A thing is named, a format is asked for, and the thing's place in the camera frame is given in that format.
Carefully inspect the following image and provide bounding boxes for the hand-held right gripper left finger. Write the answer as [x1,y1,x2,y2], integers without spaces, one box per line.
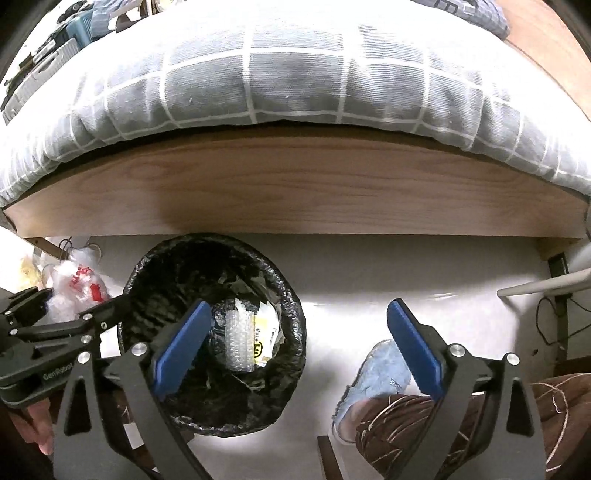
[51,299,213,480]

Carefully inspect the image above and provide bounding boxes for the wooden headboard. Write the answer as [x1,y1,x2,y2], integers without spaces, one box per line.
[501,0,591,121]

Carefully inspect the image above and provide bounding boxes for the clear plastic bag red print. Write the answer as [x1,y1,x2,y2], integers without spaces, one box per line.
[46,247,116,324]

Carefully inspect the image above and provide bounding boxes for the white curved tube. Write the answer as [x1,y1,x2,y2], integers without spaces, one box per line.
[496,270,591,298]

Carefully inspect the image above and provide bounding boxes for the black metal leg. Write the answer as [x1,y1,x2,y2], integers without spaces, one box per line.
[548,253,572,347]

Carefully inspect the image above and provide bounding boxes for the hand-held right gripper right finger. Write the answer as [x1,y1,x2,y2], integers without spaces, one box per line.
[387,298,542,480]

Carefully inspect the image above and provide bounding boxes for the teal suitcase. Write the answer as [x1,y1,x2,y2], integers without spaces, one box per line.
[65,9,95,49]

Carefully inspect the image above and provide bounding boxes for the blue fluffy slipper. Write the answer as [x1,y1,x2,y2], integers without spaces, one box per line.
[332,339,411,444]

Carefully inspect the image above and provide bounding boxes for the person's leg brown pants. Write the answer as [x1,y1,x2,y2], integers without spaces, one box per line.
[344,374,591,480]

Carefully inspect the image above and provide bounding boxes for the black lined trash bin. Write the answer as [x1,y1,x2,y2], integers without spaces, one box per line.
[117,233,308,437]

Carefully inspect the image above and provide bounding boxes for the yellow plastic bag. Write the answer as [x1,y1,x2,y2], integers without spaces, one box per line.
[16,256,47,296]

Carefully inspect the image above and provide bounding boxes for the bubble wrap piece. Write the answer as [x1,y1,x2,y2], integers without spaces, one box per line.
[225,305,257,372]

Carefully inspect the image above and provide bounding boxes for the wooden bed frame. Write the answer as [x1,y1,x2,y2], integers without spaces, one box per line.
[2,134,589,264]

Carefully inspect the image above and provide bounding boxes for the yellow sachet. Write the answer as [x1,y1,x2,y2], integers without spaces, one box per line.
[252,307,287,367]

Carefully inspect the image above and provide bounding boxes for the grey suitcase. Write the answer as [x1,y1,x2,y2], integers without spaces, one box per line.
[0,37,79,125]

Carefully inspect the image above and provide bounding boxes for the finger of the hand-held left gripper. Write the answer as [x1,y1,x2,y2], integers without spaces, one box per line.
[0,286,52,326]
[7,293,136,352]

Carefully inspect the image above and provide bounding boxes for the person's left hand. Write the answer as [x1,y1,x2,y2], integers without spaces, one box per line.
[7,401,58,455]

